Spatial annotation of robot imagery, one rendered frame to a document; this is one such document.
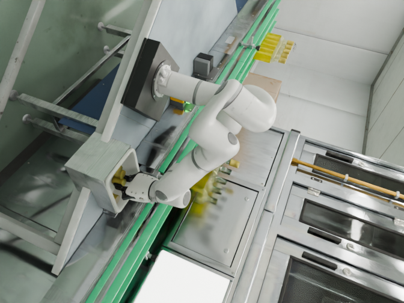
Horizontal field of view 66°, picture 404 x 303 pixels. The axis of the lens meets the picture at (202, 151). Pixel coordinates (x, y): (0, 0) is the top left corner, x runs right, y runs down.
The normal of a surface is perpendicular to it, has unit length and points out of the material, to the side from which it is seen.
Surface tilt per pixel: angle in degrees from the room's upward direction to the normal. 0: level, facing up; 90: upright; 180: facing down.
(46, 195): 90
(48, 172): 90
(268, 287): 90
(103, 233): 90
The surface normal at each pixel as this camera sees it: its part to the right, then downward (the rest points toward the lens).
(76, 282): 0.03, -0.63
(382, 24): -0.40, 0.71
